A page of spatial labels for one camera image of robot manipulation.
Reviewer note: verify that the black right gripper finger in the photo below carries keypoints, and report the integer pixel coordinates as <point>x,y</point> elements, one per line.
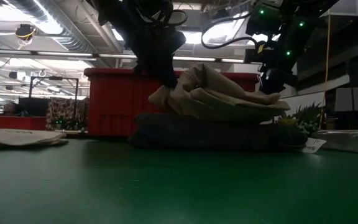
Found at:
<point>277,84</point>

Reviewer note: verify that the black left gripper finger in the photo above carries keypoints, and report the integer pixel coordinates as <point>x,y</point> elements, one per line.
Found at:
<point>169,79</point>

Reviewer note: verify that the beige garment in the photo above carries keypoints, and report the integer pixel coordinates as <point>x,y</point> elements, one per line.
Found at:
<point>216,99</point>

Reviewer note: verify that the dark blue denim jeans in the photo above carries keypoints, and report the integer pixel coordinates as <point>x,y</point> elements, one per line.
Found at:
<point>197,133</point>

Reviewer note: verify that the cream canvas tote bag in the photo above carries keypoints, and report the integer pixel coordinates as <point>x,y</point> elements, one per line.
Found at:
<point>17,137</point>

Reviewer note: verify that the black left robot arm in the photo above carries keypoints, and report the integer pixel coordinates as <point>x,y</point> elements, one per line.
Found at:
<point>120,12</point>

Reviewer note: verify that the red plastic laundry basket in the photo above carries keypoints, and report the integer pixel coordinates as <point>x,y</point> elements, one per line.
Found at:
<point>113,102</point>

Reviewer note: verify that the long ceiling light tube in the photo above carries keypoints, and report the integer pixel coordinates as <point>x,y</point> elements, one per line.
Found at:
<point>64,53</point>
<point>232,60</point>
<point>194,58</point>

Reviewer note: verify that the potted artificial succulent plant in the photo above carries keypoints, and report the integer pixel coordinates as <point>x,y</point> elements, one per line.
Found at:
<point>306,119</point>

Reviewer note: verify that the white jeans price tag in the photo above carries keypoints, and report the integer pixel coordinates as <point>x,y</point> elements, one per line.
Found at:
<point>314,145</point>

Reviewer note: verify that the white paper sheets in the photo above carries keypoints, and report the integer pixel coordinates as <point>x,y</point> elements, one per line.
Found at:
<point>351,99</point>

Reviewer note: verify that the white crinkled packet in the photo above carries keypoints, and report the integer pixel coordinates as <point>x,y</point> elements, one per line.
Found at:
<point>350,141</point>

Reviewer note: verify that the green table mat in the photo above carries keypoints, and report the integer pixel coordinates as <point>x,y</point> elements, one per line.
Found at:
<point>179,186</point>

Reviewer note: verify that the black monitor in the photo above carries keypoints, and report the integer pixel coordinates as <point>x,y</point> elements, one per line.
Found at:
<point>33,106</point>

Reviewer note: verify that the red storage bin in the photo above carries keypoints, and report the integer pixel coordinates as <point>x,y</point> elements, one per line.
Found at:
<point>17,122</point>

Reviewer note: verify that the person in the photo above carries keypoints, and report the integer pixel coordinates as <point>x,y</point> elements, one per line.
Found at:
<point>11,109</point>

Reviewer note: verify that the silver ceiling air duct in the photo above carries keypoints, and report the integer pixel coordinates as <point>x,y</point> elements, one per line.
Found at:
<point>70,34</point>

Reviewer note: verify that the black metal stand frame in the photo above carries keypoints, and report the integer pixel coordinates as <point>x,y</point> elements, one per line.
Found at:
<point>54,78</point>

